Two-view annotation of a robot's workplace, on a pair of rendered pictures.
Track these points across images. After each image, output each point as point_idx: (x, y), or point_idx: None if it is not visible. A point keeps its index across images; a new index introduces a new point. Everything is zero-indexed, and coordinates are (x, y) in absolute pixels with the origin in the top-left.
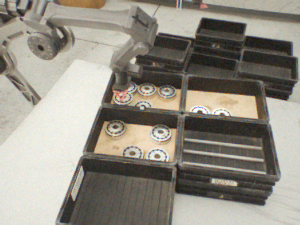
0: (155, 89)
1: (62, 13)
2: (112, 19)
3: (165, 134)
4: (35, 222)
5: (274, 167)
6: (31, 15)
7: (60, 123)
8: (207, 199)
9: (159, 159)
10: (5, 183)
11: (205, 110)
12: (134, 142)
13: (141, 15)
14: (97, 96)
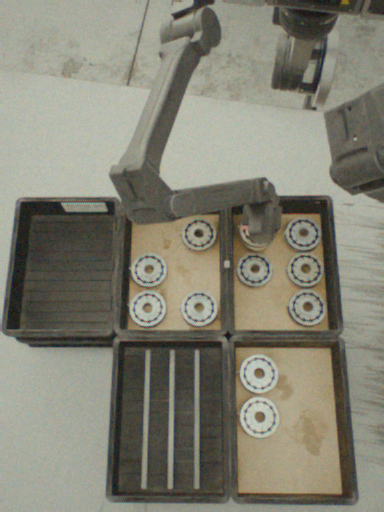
0: (307, 285)
1: (163, 66)
2: (132, 142)
3: (196, 316)
4: (72, 180)
5: (133, 495)
6: (166, 26)
7: (236, 153)
8: None
9: (141, 311)
10: (122, 125)
11: (269, 385)
12: (181, 269)
13: (139, 183)
14: (313, 190)
